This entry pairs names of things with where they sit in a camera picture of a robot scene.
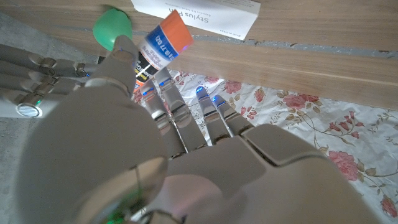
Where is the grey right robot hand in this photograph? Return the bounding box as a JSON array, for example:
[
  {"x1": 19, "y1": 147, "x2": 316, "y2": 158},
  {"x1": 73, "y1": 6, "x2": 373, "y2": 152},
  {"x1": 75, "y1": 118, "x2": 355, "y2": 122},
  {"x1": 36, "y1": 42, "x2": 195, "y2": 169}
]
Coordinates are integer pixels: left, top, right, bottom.
[{"x1": 0, "y1": 43, "x2": 100, "y2": 119}]

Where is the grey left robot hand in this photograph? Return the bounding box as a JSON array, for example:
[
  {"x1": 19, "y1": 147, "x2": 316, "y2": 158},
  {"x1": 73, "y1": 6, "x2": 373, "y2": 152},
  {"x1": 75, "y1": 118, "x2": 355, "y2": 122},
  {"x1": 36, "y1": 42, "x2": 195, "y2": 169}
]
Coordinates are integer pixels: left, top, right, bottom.
[{"x1": 15, "y1": 34, "x2": 383, "y2": 224}]

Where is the glue stick with blue label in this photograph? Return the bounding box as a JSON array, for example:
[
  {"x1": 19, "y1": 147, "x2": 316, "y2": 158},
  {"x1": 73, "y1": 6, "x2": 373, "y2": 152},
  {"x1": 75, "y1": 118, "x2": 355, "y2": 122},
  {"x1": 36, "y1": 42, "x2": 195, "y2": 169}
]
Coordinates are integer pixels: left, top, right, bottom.
[{"x1": 133, "y1": 24, "x2": 180, "y2": 94}]

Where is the orange glue stick cap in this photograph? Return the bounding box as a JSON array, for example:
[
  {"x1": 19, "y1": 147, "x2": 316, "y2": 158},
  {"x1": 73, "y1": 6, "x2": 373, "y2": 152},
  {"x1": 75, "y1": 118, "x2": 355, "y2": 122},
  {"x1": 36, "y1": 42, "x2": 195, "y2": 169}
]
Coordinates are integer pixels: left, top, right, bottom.
[{"x1": 160, "y1": 9, "x2": 195, "y2": 54}]

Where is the green ball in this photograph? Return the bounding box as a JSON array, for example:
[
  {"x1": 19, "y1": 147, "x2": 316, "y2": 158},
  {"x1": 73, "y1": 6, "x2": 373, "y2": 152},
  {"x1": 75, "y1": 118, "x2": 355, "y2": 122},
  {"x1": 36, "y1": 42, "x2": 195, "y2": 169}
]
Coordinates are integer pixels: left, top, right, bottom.
[{"x1": 92, "y1": 7, "x2": 134, "y2": 52}]

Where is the flat white rectangular box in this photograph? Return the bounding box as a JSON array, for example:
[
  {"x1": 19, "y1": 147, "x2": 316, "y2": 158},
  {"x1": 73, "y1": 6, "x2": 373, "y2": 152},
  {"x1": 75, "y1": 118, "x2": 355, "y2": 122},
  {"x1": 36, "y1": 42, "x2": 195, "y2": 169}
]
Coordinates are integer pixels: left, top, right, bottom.
[{"x1": 130, "y1": 0, "x2": 262, "y2": 40}]

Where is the floral rose print curtain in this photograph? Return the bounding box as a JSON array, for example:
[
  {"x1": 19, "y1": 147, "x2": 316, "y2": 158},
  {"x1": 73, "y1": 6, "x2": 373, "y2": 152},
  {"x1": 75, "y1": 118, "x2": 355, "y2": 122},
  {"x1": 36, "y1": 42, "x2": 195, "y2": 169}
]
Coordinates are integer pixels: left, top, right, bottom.
[{"x1": 132, "y1": 70, "x2": 398, "y2": 224}]

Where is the grey tape table outline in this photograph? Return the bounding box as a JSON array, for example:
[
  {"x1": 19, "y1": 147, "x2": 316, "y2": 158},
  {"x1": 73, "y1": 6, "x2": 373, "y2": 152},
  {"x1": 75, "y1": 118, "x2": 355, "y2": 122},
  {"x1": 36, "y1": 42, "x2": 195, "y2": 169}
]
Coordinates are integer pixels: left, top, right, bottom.
[{"x1": 55, "y1": 24, "x2": 398, "y2": 60}]

